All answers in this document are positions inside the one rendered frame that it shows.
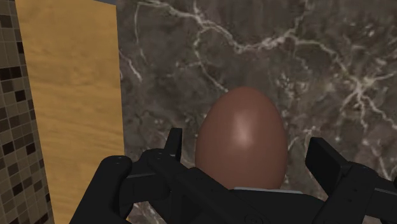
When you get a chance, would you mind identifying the wooden cabinet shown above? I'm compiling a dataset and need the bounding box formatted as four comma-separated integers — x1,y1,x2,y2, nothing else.
15,0,132,224

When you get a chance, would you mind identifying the brown egg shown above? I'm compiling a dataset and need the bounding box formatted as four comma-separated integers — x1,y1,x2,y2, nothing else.
194,86,289,191

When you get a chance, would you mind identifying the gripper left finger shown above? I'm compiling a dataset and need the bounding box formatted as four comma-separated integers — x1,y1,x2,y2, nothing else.
69,127,246,224

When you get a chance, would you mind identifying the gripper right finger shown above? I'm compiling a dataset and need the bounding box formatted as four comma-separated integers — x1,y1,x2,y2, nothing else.
305,136,397,224

